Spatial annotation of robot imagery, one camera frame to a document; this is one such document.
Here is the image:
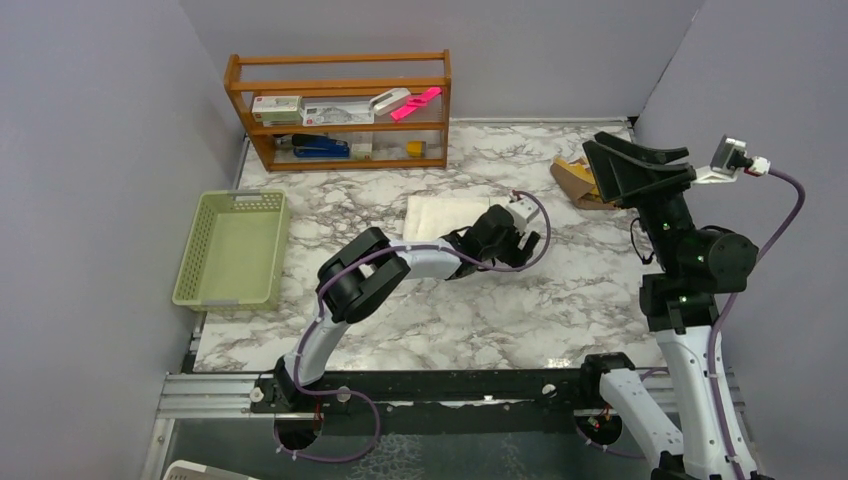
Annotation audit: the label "white small box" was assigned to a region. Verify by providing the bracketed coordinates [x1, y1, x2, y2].
[349, 132, 373, 161]

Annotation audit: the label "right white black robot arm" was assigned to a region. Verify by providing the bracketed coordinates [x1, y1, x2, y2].
[576, 133, 768, 479]

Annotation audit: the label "purple cable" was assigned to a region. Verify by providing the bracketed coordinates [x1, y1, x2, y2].
[573, 166, 808, 480]
[272, 190, 553, 464]

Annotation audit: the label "blue stapler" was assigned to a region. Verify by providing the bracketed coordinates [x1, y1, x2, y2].
[274, 134, 350, 158]

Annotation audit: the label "yellow small object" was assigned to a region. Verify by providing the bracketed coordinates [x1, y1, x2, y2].
[406, 141, 427, 158]

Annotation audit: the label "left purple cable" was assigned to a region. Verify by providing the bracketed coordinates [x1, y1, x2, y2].
[272, 190, 553, 464]

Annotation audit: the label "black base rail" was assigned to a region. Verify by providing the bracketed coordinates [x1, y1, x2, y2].
[249, 368, 623, 445]

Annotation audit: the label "white flat package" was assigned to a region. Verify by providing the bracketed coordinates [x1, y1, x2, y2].
[301, 100, 374, 126]

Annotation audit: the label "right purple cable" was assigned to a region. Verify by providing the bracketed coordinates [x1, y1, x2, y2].
[573, 166, 808, 480]

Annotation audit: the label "green plastic basket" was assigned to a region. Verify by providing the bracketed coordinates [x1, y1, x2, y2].
[172, 189, 290, 312]

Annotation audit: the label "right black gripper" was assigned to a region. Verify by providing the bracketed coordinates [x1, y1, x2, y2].
[587, 129, 699, 271]

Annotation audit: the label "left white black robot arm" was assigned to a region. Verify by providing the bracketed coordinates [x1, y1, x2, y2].
[273, 193, 550, 411]

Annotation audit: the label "white stapler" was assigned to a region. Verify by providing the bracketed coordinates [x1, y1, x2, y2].
[369, 87, 412, 117]

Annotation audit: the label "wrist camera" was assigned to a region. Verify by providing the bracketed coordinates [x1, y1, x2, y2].
[693, 136, 771, 185]
[504, 196, 540, 233]

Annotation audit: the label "brown yellow folded towels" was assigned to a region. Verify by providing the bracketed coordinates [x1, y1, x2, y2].
[549, 156, 617, 211]

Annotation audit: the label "white green box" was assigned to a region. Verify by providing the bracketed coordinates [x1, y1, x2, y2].
[251, 95, 302, 126]

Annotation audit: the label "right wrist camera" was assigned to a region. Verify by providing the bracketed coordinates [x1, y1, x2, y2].
[693, 136, 771, 185]

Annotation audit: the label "white towel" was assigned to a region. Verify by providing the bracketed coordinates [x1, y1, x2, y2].
[402, 196, 496, 242]

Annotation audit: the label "wooden shelf rack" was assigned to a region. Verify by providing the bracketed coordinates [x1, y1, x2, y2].
[223, 49, 452, 173]

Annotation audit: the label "pink plastic tool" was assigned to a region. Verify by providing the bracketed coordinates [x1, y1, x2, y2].
[390, 87, 442, 122]

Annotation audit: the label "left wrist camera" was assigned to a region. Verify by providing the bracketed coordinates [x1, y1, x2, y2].
[504, 196, 540, 233]

